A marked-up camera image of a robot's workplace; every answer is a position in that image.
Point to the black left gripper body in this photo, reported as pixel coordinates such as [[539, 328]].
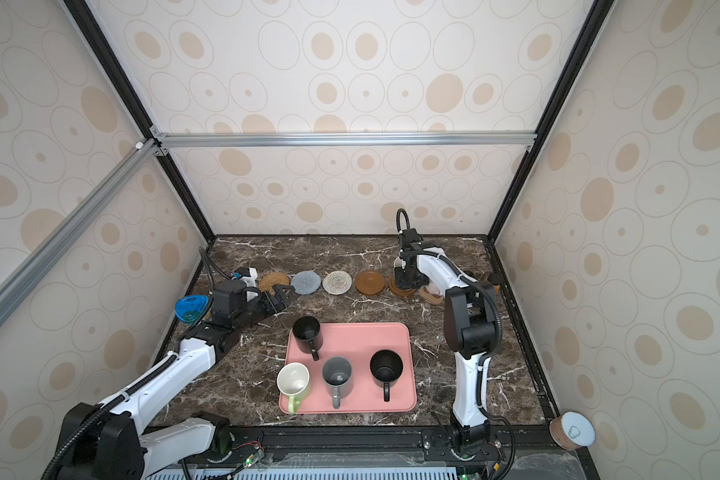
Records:
[[255, 310]]

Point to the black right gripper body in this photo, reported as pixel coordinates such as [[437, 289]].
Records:
[[407, 279]]

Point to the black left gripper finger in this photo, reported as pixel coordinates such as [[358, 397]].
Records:
[[276, 306], [282, 291]]

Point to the round brown wooden coaster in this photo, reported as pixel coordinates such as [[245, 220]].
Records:
[[402, 293]]

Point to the woven rattan coaster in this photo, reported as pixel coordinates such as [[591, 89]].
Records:
[[268, 281]]

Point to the light blue woven coaster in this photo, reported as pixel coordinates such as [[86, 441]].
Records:
[[306, 282]]

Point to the pink white mug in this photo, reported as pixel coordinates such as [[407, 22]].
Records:
[[432, 291]]

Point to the multicolour stitched white coaster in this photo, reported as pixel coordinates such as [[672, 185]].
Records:
[[337, 282]]

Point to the brown paw shaped coaster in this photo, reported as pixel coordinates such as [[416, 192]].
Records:
[[430, 298]]

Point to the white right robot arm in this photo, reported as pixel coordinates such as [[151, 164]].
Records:
[[472, 328]]

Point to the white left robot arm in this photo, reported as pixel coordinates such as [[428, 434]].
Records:
[[109, 440]]

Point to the blue lidded white cup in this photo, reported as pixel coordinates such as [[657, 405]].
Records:
[[192, 308]]

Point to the black mug back left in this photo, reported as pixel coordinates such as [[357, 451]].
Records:
[[307, 333]]

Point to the black mug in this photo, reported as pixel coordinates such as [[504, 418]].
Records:
[[307, 333], [386, 367]]

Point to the green white mug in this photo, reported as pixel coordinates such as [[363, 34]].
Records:
[[294, 384]]

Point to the pink tray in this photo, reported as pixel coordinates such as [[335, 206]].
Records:
[[356, 342]]

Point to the black mug front right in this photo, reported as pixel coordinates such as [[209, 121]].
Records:
[[386, 367]]

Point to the grey mug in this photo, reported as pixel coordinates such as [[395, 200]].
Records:
[[337, 375]]

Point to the aluminium back crossbar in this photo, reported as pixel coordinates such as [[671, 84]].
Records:
[[346, 139]]

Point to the brown can white lid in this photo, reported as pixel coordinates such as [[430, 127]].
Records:
[[572, 431]]

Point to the aluminium left side bar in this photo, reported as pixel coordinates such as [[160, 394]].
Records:
[[27, 276]]

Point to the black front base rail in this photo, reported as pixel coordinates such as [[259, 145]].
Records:
[[389, 452]]

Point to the black corner frame post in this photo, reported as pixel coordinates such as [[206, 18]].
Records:
[[84, 19]]

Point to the black right corner post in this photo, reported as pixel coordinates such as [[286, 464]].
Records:
[[582, 46]]

